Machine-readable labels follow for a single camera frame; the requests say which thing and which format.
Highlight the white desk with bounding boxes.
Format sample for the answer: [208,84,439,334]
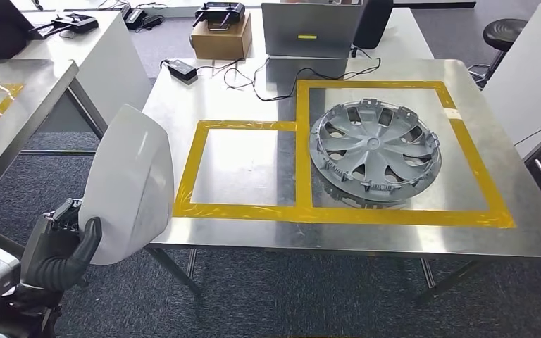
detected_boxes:
[11,10,154,136]
[128,6,435,64]
[481,2,541,161]

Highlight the small yellow tape square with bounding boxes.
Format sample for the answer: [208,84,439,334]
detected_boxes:
[172,120,299,220]

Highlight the large yellow tape square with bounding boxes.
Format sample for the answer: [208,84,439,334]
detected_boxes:
[294,80,517,230]

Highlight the cardboard box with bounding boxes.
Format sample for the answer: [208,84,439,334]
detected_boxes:
[189,12,254,61]

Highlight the black round stool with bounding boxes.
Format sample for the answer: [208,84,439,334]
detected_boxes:
[466,18,530,90]

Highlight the silver laptop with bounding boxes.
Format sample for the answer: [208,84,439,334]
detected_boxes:
[260,1,363,60]

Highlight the black power adapter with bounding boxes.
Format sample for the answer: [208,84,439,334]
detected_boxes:
[165,58,200,85]

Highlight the white curved plastic part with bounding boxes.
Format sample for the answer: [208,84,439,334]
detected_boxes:
[77,103,175,266]

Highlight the black chargers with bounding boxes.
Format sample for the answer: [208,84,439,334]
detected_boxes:
[120,4,166,32]

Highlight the black power cable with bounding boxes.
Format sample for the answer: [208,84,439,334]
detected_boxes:
[159,55,383,103]

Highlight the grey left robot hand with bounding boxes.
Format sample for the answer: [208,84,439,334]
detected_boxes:
[22,199,104,276]

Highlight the grey wheel cover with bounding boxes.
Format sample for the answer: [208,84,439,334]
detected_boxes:
[308,98,443,204]

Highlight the black remote controller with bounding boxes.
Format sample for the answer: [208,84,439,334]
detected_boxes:
[192,1,247,32]
[28,13,100,39]

